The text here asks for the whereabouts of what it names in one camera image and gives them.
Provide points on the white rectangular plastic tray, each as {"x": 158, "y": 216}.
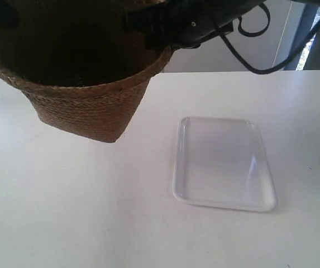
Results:
{"x": 222, "y": 163}

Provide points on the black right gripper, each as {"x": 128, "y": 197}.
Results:
{"x": 186, "y": 24}

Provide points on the brown woven basket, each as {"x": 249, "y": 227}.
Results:
{"x": 79, "y": 69}

